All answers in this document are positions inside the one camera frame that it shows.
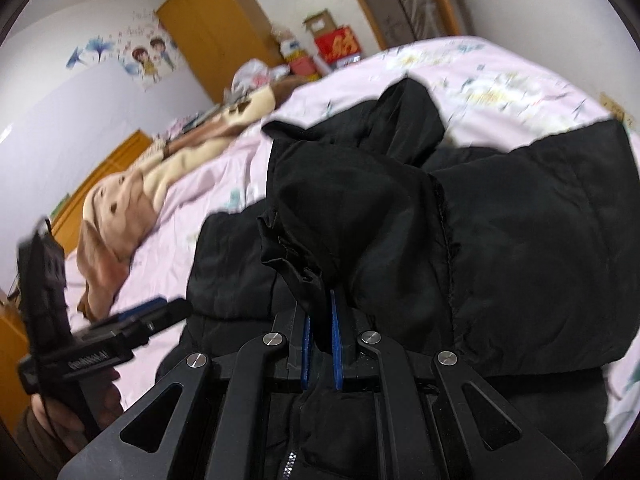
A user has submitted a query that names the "wooden wardrobe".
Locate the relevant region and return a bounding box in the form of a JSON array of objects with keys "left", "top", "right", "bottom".
[{"left": 155, "top": 0, "right": 286, "bottom": 106}]

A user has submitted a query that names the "cardboard box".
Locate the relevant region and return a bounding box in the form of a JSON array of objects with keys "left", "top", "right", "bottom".
[{"left": 302, "top": 8, "right": 338, "bottom": 38}]

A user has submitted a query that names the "person's left forearm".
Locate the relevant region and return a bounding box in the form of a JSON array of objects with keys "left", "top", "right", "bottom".
[{"left": 11, "top": 400, "right": 81, "bottom": 478}]

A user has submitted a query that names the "beige brown spotted blanket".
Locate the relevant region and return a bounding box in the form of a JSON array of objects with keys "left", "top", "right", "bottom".
[{"left": 75, "top": 77, "right": 321, "bottom": 321}]

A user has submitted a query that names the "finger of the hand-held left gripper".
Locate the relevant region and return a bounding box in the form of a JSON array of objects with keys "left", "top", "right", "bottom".
[{"left": 75, "top": 296, "right": 192, "bottom": 348}]

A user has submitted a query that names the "small pink red box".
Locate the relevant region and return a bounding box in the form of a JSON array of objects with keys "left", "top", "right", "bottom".
[{"left": 287, "top": 55, "right": 319, "bottom": 79}]

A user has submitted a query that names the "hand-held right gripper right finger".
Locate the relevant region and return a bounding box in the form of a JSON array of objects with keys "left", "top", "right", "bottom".
[{"left": 327, "top": 289, "right": 583, "bottom": 480}]

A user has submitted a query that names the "large red gift box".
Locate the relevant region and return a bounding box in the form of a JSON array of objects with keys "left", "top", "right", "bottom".
[{"left": 314, "top": 25, "right": 363, "bottom": 61}]

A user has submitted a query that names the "pink floral bed sheet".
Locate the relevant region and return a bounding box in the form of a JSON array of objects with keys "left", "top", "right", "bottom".
[{"left": 65, "top": 35, "right": 640, "bottom": 441}]

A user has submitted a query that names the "wooden headboard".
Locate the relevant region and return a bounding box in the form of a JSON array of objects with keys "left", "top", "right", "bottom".
[{"left": 50, "top": 130, "right": 153, "bottom": 256}]

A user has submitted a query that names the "person's left hand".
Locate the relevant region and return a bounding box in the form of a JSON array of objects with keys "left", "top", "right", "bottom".
[{"left": 30, "top": 367, "right": 125, "bottom": 443}]

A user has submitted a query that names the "white plastic bag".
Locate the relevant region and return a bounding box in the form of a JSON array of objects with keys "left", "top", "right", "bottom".
[{"left": 232, "top": 58, "right": 283, "bottom": 96}]

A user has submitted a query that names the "cartoon wall sticker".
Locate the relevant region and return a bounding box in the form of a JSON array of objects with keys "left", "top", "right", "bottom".
[{"left": 67, "top": 7, "right": 181, "bottom": 91}]

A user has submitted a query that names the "black padded jacket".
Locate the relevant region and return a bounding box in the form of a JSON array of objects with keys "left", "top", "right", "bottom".
[{"left": 155, "top": 75, "right": 633, "bottom": 480}]

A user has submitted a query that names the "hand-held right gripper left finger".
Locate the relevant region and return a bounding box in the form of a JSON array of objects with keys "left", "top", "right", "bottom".
[{"left": 57, "top": 305, "right": 315, "bottom": 480}]

